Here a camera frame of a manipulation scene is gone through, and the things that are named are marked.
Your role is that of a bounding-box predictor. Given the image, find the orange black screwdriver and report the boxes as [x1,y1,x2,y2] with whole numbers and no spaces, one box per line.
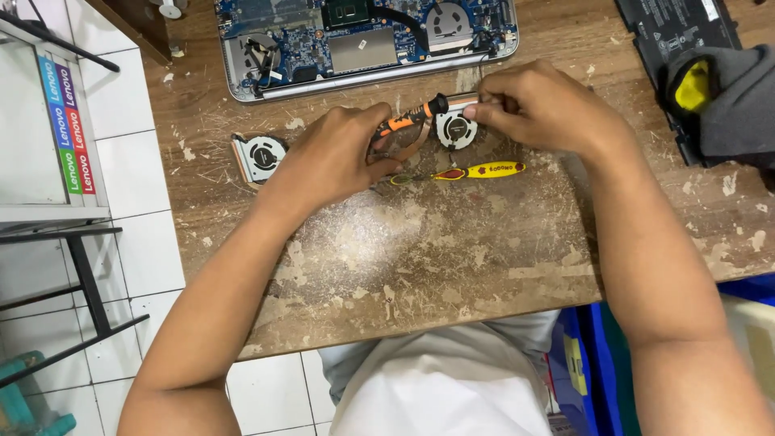
[369,93,450,152]

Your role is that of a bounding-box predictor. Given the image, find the opened silver laptop blue motherboard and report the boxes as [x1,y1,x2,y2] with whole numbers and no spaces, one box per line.
[214,0,521,103]

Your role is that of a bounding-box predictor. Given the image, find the person's white shirt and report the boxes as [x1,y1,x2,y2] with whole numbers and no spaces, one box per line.
[317,309,562,436]

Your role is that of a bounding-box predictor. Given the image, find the grey cloth yellow lining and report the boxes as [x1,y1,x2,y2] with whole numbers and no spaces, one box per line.
[659,45,775,172]

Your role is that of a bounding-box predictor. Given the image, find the person's right hand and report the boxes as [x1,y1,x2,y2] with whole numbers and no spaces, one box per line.
[463,59,638,178]

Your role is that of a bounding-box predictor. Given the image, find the laptop cooling fan copper heatsink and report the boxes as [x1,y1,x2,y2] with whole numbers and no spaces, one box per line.
[229,132,291,186]
[366,91,486,166]

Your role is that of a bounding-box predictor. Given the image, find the white round part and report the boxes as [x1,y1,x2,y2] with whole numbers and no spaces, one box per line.
[149,0,190,20]

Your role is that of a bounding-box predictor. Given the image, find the teal plastic stool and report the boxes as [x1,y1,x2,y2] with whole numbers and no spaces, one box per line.
[0,350,78,436]

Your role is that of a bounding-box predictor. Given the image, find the black cable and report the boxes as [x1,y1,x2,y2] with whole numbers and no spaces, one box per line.
[0,8,121,74]

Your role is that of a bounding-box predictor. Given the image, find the white cabinet coloured stickers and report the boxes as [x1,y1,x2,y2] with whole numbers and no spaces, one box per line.
[0,11,113,226]

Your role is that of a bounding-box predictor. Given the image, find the black laptop battery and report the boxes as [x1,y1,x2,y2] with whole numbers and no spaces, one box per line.
[614,0,744,168]

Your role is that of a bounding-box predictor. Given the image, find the person's left hand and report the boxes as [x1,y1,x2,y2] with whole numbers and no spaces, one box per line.
[266,102,404,220]

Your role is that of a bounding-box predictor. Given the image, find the yellow toothbrush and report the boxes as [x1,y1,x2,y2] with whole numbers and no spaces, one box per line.
[389,160,527,187]

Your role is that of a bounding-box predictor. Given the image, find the black metal frame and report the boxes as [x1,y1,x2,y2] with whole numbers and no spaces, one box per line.
[0,226,151,390]

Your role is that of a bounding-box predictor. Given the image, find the blue bag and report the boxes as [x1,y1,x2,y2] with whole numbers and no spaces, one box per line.
[547,272,775,436]

